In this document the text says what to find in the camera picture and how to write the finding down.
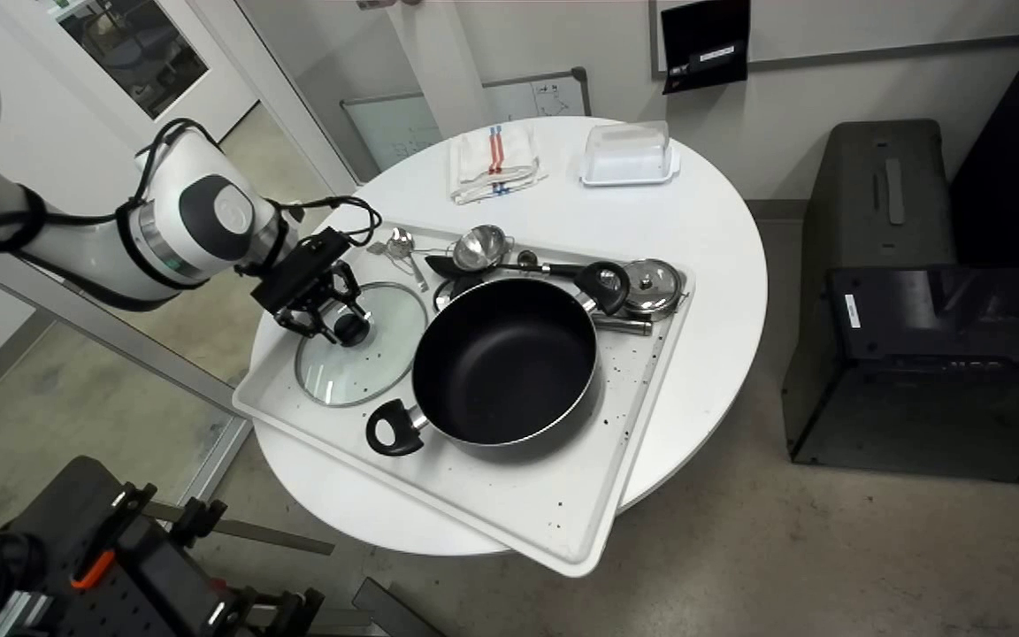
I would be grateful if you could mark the white plastic tray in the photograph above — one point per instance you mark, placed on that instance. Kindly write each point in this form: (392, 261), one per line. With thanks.
(512, 496)

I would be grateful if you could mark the black wall sign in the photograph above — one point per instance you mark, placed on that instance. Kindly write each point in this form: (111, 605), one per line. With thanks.
(707, 40)

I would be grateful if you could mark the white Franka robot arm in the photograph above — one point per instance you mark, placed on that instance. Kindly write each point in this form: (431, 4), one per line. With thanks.
(86, 248)

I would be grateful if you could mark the aluminium frame beam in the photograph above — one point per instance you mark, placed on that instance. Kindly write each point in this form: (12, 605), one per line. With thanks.
(157, 356)

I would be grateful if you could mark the small leaning whiteboard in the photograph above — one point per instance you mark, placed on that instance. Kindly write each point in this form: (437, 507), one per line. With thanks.
(535, 96)

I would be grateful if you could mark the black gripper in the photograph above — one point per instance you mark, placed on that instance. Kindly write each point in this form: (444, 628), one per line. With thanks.
(300, 272)

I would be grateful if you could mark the black equipment case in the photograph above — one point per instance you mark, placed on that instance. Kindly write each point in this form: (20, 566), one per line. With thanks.
(887, 390)

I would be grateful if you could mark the black cooking pot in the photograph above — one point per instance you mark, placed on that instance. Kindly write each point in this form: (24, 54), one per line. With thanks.
(504, 360)

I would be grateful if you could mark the small metal spoon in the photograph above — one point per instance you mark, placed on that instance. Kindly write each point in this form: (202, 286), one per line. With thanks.
(398, 246)

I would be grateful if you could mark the wall whiteboard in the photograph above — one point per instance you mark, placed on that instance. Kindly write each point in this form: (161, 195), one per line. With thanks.
(887, 22)

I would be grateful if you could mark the black tool cart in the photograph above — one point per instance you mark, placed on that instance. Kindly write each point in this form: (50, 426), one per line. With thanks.
(72, 517)

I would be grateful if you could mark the tiny steel measuring cup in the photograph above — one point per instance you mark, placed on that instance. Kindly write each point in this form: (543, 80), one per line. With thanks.
(520, 258)

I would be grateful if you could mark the white door with window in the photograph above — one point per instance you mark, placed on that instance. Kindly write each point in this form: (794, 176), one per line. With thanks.
(122, 38)

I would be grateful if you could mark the clear plastic container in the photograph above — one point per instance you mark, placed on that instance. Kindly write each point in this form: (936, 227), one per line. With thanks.
(628, 156)

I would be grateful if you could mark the leaning glass panel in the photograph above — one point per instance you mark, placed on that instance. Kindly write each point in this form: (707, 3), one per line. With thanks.
(392, 128)

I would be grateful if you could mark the glass lid with black knob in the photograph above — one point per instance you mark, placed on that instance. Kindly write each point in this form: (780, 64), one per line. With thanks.
(346, 378)

